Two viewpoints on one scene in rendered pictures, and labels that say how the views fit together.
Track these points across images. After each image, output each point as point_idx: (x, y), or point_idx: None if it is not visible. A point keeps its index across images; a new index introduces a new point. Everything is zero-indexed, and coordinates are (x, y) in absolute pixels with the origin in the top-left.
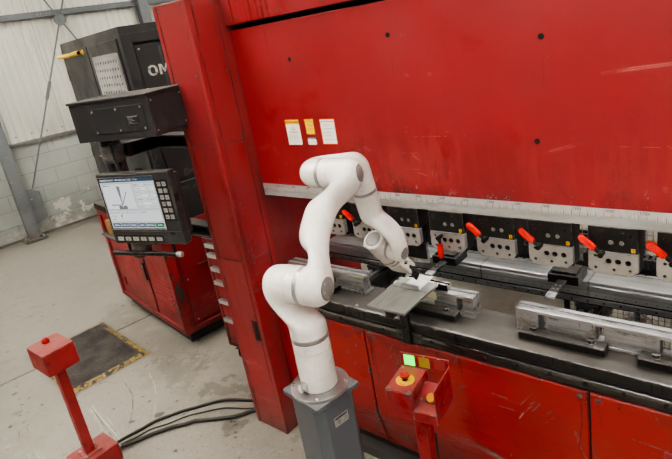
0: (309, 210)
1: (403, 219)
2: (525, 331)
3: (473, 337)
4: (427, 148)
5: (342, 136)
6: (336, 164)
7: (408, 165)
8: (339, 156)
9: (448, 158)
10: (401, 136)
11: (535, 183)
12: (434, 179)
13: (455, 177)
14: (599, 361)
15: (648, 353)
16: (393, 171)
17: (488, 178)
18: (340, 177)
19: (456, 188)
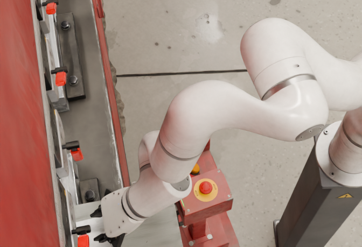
0: (353, 72)
1: (66, 215)
2: (81, 87)
3: (115, 140)
4: (23, 88)
5: None
6: (291, 38)
7: (37, 150)
8: (241, 90)
9: (24, 58)
10: (22, 133)
11: None
12: (37, 110)
13: (32, 67)
14: (81, 17)
15: None
16: (45, 194)
17: (25, 13)
18: (300, 29)
19: (36, 77)
